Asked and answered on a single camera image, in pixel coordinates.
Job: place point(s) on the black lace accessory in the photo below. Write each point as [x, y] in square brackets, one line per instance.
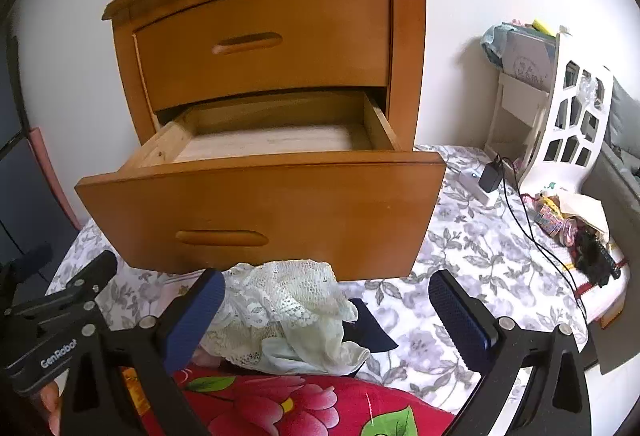
[592, 256]

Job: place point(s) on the blue-grey plastic bag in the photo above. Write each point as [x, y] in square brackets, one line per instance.
[492, 44]

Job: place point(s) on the white lace garment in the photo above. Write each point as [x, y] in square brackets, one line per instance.
[285, 291]

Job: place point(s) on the cream cloth bag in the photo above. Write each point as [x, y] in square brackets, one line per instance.
[585, 208]

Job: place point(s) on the person's left hand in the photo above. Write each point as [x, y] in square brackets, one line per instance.
[50, 403]

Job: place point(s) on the white cutout shelf rack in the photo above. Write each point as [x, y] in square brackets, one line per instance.
[550, 171]

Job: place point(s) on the white red-striped mat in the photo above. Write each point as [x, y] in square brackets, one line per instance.
[607, 301]

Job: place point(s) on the pink board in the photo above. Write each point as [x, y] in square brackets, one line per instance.
[50, 166]

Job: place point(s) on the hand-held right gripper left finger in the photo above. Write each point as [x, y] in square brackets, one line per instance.
[195, 316]

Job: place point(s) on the navy garment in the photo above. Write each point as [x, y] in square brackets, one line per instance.
[372, 331]

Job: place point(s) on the dark blue cabinet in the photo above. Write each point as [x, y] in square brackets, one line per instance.
[25, 206]

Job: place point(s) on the mint green underwear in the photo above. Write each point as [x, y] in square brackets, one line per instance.
[310, 346]

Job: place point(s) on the white power strip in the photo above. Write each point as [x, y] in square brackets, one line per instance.
[470, 183]

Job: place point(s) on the grey printed box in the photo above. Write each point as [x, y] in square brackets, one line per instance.
[527, 61]

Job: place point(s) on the colourful small packets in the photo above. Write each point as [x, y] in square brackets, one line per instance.
[547, 218]

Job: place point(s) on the red floral blanket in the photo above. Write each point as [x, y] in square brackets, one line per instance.
[260, 406]

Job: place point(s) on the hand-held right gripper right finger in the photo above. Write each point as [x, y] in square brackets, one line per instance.
[460, 321]

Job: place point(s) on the wooden nightstand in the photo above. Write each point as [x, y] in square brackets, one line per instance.
[405, 41]

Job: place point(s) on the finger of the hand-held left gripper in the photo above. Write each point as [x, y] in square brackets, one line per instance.
[32, 258]
[95, 268]

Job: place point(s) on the black power adapter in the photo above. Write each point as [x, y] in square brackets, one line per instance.
[490, 176]

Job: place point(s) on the yellow small item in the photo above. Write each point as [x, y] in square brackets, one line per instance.
[542, 25]

